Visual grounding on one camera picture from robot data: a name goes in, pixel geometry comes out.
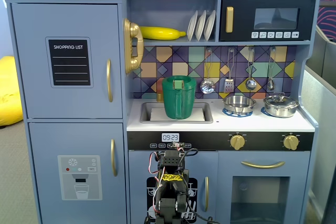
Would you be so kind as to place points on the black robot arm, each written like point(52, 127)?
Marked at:
point(168, 205)

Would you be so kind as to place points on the blue cabinet door with sticker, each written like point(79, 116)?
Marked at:
point(136, 171)

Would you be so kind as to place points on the blue oven door with window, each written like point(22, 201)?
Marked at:
point(225, 166)

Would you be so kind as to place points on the blue fridge door with dispenser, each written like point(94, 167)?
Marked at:
point(42, 155)

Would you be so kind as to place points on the blue fridge door with chalkboard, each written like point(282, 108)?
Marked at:
point(31, 51)

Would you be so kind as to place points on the grey toy sink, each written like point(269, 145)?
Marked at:
point(145, 113)

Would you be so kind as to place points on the green plastic pitcher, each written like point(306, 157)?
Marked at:
point(178, 100)

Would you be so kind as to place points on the gold toy faucet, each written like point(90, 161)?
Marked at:
point(159, 97)

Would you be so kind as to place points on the gold stove knob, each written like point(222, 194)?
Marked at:
point(237, 142)
point(291, 142)

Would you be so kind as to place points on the steel skimmer spoon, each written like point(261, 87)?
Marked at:
point(207, 86)

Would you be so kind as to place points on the steel pan without lid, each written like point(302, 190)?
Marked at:
point(239, 103)

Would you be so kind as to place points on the steel slotted spatula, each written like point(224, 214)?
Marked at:
point(229, 85)

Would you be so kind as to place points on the steel ladle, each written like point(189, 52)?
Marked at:
point(250, 84)

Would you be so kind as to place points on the steel pot with lid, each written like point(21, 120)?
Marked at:
point(281, 106)

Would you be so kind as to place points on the steel whisk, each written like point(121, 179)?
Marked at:
point(270, 84)

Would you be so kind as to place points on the yellow toy banana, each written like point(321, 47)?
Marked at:
point(160, 33)

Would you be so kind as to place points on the gold toy telephone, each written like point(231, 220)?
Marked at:
point(130, 32)

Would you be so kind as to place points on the white toy plate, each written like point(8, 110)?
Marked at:
point(191, 26)
point(200, 26)
point(210, 24)

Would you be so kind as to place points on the black shopping list chalkboard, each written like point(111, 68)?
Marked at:
point(69, 61)

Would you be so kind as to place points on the black toy microwave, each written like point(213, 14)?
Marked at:
point(241, 19)

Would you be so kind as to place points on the grey partition panel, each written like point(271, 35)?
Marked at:
point(323, 103)

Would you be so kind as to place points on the yellow bean bag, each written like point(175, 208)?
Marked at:
point(9, 93)

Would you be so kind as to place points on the small wrist camera board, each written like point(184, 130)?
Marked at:
point(177, 145)

